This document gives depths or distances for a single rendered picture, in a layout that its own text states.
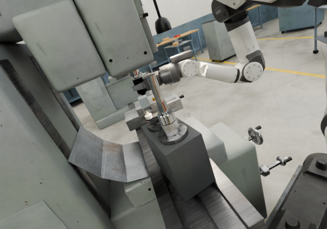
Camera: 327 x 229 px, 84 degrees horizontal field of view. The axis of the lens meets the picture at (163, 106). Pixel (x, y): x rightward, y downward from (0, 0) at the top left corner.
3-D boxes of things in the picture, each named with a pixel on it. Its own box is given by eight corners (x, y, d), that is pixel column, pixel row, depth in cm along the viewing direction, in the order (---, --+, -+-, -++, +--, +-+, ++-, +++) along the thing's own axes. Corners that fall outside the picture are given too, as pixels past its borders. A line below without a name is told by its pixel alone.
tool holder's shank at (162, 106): (162, 109, 52) (148, 74, 48) (172, 108, 51) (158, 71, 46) (157, 115, 50) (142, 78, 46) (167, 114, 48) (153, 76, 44)
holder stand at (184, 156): (182, 148, 76) (167, 108, 69) (216, 180, 57) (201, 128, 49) (157, 164, 73) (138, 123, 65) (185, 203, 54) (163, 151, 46)
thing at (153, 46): (156, 50, 81) (138, -1, 73) (158, 50, 78) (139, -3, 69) (148, 53, 81) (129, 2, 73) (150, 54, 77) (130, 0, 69)
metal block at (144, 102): (148, 102, 114) (145, 93, 112) (150, 105, 109) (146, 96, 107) (141, 105, 114) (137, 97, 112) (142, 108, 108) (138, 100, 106)
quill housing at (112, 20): (147, 58, 90) (119, -14, 77) (157, 62, 71) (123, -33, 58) (111, 73, 87) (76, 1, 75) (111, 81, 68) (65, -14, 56)
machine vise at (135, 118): (176, 101, 123) (171, 86, 119) (183, 108, 110) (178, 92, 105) (128, 121, 120) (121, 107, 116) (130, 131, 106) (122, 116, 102)
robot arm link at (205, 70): (178, 72, 86) (206, 77, 86) (180, 74, 77) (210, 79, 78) (181, 58, 84) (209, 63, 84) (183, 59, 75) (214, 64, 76)
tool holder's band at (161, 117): (162, 111, 54) (160, 108, 53) (176, 110, 51) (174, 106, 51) (155, 120, 50) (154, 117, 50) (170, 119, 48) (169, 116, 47)
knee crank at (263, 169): (286, 156, 109) (285, 149, 106) (296, 162, 103) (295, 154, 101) (256, 173, 106) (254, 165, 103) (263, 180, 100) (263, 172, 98)
